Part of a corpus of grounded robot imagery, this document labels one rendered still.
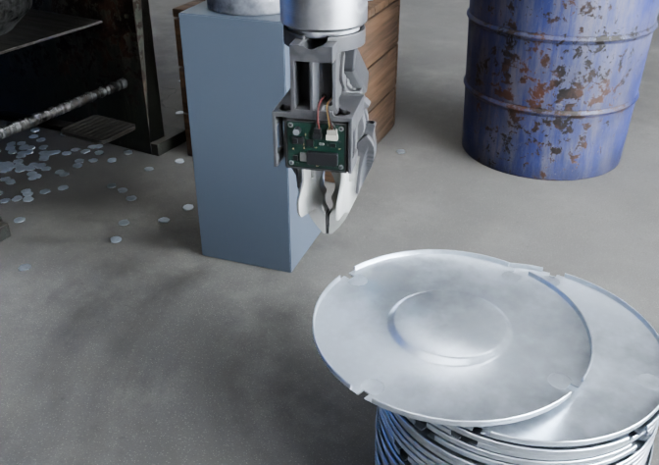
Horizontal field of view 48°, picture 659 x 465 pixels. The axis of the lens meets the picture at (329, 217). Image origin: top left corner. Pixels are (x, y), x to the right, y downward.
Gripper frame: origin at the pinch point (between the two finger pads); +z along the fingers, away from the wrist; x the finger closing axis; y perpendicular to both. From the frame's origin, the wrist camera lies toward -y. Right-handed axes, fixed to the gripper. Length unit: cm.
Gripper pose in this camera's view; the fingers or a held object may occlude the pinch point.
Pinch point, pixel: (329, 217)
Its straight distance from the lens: 75.1
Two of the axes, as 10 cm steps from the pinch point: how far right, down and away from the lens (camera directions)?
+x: 9.8, 1.0, -1.9
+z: 0.0, 8.8, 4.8
